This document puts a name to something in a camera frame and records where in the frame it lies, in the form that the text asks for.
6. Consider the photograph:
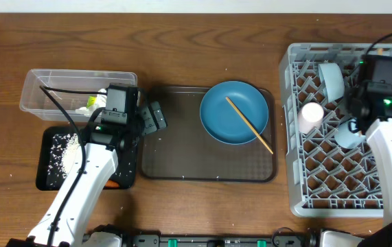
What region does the white napkin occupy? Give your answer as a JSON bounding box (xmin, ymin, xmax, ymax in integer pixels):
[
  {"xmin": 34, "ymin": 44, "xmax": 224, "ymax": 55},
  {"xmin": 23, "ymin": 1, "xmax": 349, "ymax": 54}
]
[{"xmin": 75, "ymin": 89, "xmax": 107, "ymax": 117}]

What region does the green snack wrapper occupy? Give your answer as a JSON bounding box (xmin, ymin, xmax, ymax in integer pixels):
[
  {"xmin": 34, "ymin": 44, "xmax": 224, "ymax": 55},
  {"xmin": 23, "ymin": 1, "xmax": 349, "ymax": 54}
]
[{"xmin": 87, "ymin": 96, "xmax": 96, "ymax": 108}]

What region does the light blue cup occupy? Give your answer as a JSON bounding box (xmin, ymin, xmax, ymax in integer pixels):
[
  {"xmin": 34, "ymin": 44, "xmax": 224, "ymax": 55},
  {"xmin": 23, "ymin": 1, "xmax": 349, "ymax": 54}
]
[{"xmin": 334, "ymin": 119, "xmax": 366, "ymax": 149}]

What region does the light blue bowl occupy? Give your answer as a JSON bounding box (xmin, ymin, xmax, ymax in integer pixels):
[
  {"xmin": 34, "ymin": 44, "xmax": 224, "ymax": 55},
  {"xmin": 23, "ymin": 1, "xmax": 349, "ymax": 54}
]
[{"xmin": 318, "ymin": 63, "xmax": 345, "ymax": 102}]

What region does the orange carrot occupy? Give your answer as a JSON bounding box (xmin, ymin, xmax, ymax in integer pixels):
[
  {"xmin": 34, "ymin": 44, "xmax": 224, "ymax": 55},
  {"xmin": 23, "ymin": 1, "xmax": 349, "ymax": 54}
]
[{"xmin": 104, "ymin": 180, "xmax": 120, "ymax": 189}]

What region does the pink cup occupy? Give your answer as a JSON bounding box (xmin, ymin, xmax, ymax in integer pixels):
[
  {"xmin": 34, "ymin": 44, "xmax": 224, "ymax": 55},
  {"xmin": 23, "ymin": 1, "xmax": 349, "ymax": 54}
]
[{"xmin": 298, "ymin": 102, "xmax": 324, "ymax": 134}]

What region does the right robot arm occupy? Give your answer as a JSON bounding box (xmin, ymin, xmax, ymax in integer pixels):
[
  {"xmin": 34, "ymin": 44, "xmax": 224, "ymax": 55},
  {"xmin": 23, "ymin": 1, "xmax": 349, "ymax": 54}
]
[{"xmin": 347, "ymin": 80, "xmax": 392, "ymax": 246}]

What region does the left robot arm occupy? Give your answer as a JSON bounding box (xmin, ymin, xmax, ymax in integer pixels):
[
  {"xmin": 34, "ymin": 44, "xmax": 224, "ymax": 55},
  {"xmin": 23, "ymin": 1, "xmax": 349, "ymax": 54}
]
[{"xmin": 8, "ymin": 102, "xmax": 167, "ymax": 246}]

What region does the grey dishwasher rack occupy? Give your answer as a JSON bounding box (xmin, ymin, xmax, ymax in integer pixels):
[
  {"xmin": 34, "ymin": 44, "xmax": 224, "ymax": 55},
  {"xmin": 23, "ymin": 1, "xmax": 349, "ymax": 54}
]
[{"xmin": 279, "ymin": 43, "xmax": 392, "ymax": 219}]

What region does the spilled white rice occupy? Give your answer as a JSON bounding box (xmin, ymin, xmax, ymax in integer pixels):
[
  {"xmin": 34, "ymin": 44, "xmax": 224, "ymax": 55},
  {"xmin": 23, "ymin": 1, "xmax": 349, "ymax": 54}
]
[{"xmin": 46, "ymin": 132, "xmax": 138, "ymax": 188}]

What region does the brown serving tray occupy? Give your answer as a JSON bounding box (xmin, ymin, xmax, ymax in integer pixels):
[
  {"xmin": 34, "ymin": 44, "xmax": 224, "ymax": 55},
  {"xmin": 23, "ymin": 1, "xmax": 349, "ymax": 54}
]
[{"xmin": 141, "ymin": 86, "xmax": 278, "ymax": 183}]

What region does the black plastic tray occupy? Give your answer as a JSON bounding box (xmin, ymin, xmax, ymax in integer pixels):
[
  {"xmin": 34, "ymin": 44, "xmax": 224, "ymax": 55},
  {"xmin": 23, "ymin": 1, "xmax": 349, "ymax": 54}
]
[{"xmin": 36, "ymin": 126, "xmax": 139, "ymax": 191}]

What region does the clear plastic bin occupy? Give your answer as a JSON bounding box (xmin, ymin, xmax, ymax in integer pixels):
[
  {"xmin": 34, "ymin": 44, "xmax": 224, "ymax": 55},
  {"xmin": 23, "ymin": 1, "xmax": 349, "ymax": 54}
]
[{"xmin": 20, "ymin": 69, "xmax": 137, "ymax": 122}]

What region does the dark blue plate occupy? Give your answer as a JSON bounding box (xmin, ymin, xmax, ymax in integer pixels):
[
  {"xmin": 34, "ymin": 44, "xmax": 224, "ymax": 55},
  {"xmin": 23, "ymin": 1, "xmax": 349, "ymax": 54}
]
[{"xmin": 200, "ymin": 81, "xmax": 269, "ymax": 145}]

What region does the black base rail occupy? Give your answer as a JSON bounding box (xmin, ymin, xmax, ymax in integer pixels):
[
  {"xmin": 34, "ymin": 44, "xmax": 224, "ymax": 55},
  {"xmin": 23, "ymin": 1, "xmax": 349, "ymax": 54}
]
[{"xmin": 122, "ymin": 233, "xmax": 320, "ymax": 247}]

